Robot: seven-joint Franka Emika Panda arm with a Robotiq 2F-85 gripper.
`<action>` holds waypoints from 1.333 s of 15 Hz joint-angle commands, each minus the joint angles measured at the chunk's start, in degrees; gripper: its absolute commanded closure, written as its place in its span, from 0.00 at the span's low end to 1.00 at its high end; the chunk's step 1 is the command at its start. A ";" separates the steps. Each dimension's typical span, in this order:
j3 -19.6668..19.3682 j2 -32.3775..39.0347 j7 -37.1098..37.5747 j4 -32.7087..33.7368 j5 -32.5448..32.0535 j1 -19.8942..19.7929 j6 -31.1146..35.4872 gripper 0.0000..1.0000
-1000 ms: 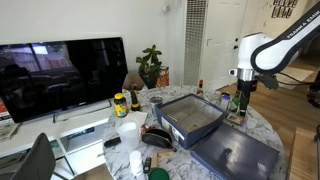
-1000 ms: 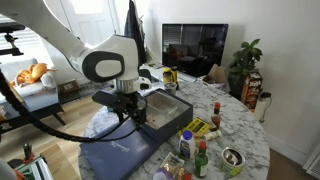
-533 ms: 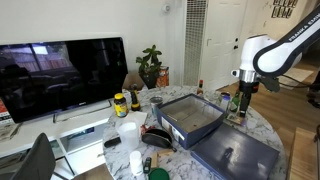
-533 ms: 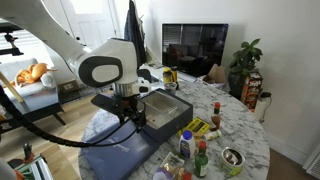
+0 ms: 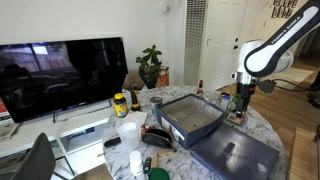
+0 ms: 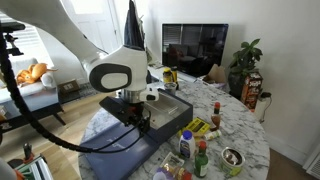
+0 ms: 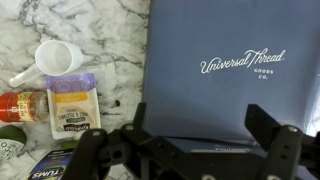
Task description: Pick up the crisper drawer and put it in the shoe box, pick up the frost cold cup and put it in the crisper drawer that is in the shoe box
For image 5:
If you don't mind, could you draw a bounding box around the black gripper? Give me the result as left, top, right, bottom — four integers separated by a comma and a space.
235, 82, 257, 119

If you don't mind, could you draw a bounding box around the frosted plastic cup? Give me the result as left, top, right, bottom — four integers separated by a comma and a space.
117, 119, 141, 151

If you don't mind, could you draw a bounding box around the navy blue shoe box lid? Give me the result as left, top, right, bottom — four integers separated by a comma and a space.
189, 123, 280, 180

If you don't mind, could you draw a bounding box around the navy blue shoe box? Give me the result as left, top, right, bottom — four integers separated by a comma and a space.
155, 93, 226, 150

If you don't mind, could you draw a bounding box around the clear snack packet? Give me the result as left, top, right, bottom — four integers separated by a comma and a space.
226, 113, 248, 127

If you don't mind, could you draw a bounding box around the white bottle blue cap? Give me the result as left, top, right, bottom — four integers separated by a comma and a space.
220, 92, 232, 113

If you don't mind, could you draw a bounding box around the hot sauce bottle red cap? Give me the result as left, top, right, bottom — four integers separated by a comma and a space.
196, 79, 205, 96

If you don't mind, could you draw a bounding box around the white entry door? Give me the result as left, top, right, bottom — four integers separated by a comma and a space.
199, 0, 249, 91

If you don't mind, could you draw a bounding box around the light wood bench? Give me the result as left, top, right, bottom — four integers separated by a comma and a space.
287, 126, 320, 180

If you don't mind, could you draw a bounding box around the orange black game carton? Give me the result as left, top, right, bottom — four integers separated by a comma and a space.
156, 65, 170, 88

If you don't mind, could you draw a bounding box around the small wooden block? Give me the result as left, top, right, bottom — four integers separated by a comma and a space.
150, 148, 176, 169

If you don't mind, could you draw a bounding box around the black glasses case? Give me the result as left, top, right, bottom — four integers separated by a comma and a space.
141, 128, 174, 150

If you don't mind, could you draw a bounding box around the red snack wrapper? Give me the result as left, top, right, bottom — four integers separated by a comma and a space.
139, 123, 157, 134

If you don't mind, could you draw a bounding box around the potted green plant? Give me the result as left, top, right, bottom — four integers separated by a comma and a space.
135, 44, 164, 89

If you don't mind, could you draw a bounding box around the white paper sheet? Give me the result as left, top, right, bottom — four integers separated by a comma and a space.
127, 110, 149, 128

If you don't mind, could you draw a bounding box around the green round lid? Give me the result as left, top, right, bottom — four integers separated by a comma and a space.
148, 167, 171, 180

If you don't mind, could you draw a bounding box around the dark bottle yellow label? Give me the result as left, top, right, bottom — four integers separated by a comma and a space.
129, 83, 142, 112

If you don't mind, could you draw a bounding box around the small black green gadget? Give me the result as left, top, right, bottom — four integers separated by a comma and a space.
143, 156, 153, 174

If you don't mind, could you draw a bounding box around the brown paper bag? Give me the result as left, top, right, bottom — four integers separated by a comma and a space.
122, 73, 146, 92

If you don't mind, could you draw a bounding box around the white pill bottle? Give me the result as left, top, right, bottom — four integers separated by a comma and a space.
129, 150, 144, 177

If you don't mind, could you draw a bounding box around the yellow vitamin bottle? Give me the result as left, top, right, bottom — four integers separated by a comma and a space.
113, 92, 129, 118

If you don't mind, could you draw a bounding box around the black remote control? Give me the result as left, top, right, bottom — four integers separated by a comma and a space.
103, 136, 122, 149

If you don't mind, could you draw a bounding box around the white television stand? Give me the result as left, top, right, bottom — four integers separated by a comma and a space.
0, 99, 134, 178

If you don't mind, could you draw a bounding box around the black flat screen television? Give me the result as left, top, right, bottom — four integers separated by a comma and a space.
0, 36, 129, 124

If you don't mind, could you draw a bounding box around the black chair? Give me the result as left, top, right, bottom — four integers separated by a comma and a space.
0, 132, 58, 180

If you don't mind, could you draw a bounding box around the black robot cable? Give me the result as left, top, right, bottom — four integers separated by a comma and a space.
255, 78, 320, 93

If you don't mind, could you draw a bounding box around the white wall heater grille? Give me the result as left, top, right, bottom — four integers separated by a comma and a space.
182, 0, 208, 88

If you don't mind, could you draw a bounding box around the wall photo collage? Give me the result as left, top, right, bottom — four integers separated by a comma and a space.
270, 0, 299, 19

